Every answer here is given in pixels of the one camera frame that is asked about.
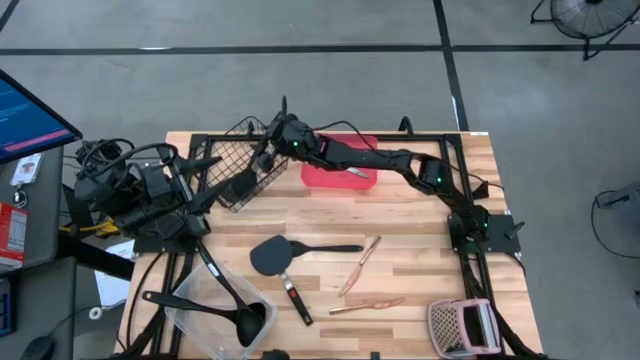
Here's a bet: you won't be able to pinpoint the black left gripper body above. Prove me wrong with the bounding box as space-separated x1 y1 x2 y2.
157 143 212 239

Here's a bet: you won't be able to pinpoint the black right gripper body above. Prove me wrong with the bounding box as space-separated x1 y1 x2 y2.
253 112 324 174

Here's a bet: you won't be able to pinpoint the all-black solid turner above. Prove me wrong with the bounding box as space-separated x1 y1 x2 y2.
228 94 289 199

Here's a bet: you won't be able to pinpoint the black turner red button handle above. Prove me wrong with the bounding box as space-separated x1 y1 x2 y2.
249 234 315 327

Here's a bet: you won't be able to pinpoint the black ladle with slim handle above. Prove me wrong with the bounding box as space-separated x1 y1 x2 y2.
196 241 267 349

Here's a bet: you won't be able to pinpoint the black ladle with thick handle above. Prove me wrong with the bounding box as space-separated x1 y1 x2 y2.
141 290 267 332

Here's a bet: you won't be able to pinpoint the black slotted turner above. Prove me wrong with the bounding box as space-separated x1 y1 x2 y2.
287 239 365 259

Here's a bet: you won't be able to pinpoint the rose gold tongs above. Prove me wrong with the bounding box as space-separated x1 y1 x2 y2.
338 234 382 298

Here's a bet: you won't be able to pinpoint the red plastic container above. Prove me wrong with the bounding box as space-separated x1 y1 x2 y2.
300 132 379 191

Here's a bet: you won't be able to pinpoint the white paper sheet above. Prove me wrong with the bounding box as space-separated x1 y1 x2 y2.
93 238 137 309

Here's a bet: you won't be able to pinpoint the clear plastic container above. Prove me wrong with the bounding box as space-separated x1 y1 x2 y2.
162 258 279 360

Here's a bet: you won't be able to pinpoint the white badge card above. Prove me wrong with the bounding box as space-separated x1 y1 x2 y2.
9 152 45 189

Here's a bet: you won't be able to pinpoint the blue screen computer monitor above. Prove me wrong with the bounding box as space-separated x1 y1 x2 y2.
0 68 84 165

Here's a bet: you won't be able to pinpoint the grey desk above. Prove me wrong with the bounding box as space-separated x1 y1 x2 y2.
0 144 79 360

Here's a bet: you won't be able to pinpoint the red printed box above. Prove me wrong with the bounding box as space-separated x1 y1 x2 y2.
0 202 29 271

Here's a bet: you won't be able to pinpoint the wooden spatula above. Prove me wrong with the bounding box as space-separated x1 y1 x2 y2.
327 297 406 315

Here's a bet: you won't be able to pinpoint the black computer mouse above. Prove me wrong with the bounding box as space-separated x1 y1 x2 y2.
18 335 55 360

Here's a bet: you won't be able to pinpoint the black keyboard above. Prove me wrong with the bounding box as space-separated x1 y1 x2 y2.
0 292 14 337

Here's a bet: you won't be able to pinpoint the pink utensil caddy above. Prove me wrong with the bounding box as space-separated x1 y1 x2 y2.
427 298 503 359

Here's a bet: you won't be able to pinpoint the black floor fan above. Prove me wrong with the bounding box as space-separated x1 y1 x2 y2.
529 0 640 62

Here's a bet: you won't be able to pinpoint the black wire basket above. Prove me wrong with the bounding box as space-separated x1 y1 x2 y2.
202 115 292 214

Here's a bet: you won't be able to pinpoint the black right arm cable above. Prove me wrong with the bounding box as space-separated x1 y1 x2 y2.
311 118 377 151

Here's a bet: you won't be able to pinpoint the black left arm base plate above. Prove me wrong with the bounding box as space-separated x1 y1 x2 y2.
132 213 206 255

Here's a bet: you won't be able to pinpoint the yellow cable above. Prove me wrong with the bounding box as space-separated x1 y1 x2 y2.
58 215 122 239

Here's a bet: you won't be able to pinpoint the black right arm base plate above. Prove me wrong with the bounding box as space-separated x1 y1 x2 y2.
447 213 522 255

